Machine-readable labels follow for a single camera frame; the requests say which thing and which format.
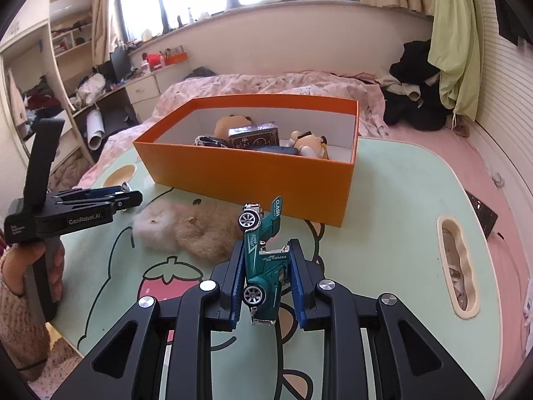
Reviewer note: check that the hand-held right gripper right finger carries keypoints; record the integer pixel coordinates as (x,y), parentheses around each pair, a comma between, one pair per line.
(296,283)

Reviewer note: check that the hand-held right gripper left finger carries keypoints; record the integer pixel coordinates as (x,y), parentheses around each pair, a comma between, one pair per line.
(237,283)

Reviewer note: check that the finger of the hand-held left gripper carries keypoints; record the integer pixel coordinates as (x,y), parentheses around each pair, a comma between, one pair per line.
(112,190)
(129,202)

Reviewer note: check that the green toy car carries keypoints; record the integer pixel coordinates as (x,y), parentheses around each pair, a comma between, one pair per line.
(266,266)

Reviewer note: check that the white fluffy scrunchie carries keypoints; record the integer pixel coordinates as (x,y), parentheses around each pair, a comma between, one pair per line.
(154,229)

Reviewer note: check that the orange cardboard box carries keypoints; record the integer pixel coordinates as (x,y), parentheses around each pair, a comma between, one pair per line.
(250,183)

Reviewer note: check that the tan bear plush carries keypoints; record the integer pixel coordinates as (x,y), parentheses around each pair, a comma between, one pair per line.
(229,127)

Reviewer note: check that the person's left hand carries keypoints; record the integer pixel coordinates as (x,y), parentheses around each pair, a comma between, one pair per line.
(16,266)

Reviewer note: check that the tan fluffy scrunchie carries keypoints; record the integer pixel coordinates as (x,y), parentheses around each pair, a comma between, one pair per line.
(204,233)

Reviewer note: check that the white paper roll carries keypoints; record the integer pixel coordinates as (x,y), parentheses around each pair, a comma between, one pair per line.
(95,129)

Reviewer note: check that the black shiny object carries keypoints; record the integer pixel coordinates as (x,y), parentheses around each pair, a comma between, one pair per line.
(208,141)

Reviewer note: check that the white clothes pile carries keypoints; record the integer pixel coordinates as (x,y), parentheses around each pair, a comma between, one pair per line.
(91,89)

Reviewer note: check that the white drawer cabinet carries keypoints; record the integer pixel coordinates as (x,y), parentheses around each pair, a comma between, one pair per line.
(143,89)

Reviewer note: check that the pink floral quilt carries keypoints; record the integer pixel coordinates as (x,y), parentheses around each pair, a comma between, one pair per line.
(187,91)

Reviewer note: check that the black monitor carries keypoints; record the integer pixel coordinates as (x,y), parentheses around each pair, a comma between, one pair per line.
(120,64)

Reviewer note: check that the dark blue object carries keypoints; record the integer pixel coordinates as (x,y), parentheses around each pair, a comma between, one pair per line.
(275,149)

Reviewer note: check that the red object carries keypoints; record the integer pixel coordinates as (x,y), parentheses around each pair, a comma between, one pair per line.
(156,61)

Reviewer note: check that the white and brown plush toy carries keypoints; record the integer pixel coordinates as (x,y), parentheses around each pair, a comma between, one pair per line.
(310,143)

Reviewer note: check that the brown printed pack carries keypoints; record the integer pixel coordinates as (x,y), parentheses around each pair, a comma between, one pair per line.
(254,137)

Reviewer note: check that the orange tray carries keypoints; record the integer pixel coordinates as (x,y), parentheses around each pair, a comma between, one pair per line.
(175,58)

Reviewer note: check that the grey cloth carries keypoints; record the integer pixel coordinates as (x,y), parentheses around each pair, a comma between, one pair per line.
(200,73)

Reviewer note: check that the cream bookshelf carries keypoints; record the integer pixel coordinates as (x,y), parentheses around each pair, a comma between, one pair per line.
(62,50)

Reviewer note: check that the round table mirror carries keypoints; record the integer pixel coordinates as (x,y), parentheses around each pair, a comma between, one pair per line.
(147,35)

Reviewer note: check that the black flat object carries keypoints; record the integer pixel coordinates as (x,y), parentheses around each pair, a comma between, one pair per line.
(481,212)

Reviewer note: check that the black clothes pile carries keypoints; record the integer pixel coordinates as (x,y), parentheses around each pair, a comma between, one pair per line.
(416,91)

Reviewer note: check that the white slatted panel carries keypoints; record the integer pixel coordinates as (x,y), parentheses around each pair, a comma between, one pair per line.
(504,83)

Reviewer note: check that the light green cloth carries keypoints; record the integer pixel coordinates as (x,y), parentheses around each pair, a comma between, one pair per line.
(454,41)

